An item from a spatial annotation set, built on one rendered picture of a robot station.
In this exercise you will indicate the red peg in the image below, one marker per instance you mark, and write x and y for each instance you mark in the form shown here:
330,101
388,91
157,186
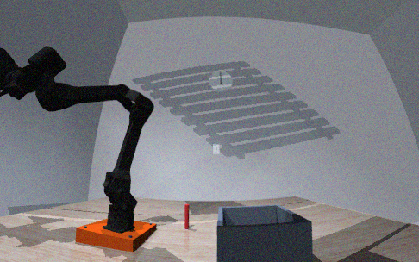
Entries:
186,214

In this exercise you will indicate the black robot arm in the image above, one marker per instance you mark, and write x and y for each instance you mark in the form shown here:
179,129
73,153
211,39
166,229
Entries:
53,96

